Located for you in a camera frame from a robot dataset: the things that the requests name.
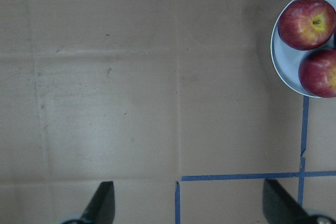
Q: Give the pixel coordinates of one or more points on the red apple with yellow top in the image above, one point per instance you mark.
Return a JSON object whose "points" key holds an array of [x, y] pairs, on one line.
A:
{"points": [[307, 24]]}

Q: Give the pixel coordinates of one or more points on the light blue plate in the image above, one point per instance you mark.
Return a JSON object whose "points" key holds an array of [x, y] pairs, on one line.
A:
{"points": [[286, 60]]}

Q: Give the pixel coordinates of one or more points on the red apple on plate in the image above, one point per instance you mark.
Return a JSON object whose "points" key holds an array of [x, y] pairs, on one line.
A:
{"points": [[317, 73]]}

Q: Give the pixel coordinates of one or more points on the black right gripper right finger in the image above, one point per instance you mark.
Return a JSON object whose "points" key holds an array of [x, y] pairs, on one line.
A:
{"points": [[280, 207]]}

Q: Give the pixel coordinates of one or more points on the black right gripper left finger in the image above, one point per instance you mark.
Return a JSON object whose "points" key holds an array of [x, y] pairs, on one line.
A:
{"points": [[101, 208]]}

